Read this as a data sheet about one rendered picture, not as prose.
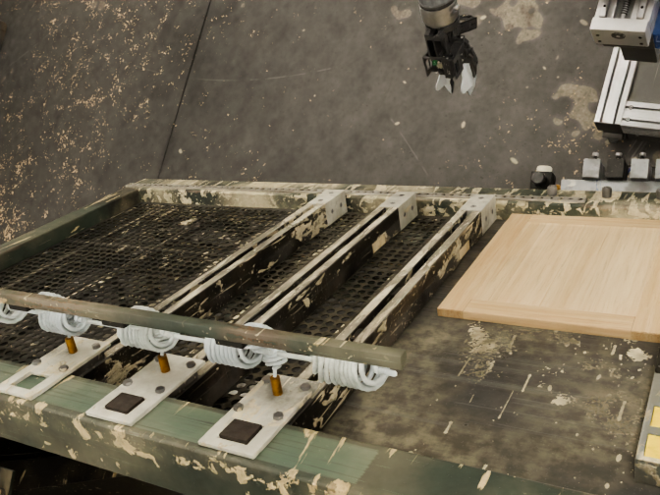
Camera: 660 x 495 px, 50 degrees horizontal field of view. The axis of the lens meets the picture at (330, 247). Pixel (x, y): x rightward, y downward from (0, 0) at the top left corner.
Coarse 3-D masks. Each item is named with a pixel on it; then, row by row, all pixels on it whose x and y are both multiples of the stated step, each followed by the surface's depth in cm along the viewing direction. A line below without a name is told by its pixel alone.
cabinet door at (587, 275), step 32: (512, 224) 187; (544, 224) 184; (576, 224) 181; (608, 224) 178; (640, 224) 175; (480, 256) 171; (512, 256) 169; (544, 256) 166; (576, 256) 164; (608, 256) 161; (640, 256) 159; (480, 288) 155; (512, 288) 154; (544, 288) 152; (576, 288) 150; (608, 288) 148; (640, 288) 146; (480, 320) 146; (512, 320) 142; (544, 320) 139; (576, 320) 137; (608, 320) 135; (640, 320) 134
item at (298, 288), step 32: (384, 224) 189; (320, 256) 171; (352, 256) 174; (288, 288) 157; (320, 288) 162; (256, 320) 144; (288, 320) 151; (128, 384) 120; (160, 384) 120; (192, 384) 126; (224, 384) 133; (96, 416) 114; (128, 416) 112
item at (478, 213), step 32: (448, 224) 179; (480, 224) 185; (416, 256) 163; (448, 256) 166; (384, 288) 150; (416, 288) 151; (384, 320) 138; (256, 384) 115; (288, 384) 114; (320, 384) 119; (224, 416) 108; (256, 416) 107; (288, 416) 106; (320, 416) 118; (224, 448) 101; (256, 448) 100
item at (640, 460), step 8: (656, 376) 113; (656, 384) 112; (656, 392) 110; (648, 400) 108; (656, 400) 108; (648, 408) 106; (648, 416) 105; (648, 424) 103; (648, 432) 101; (656, 432) 101; (640, 440) 100; (640, 448) 99; (640, 456) 97; (640, 464) 97; (648, 464) 96; (656, 464) 96; (640, 472) 97; (648, 472) 97; (656, 472) 96; (640, 480) 98; (648, 480) 97; (656, 480) 97
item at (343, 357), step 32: (0, 320) 139; (64, 320) 127; (96, 320) 124; (128, 320) 112; (160, 320) 108; (192, 320) 106; (160, 352) 120; (224, 352) 109; (256, 352) 108; (320, 352) 94; (352, 352) 91; (384, 352) 90; (352, 384) 101
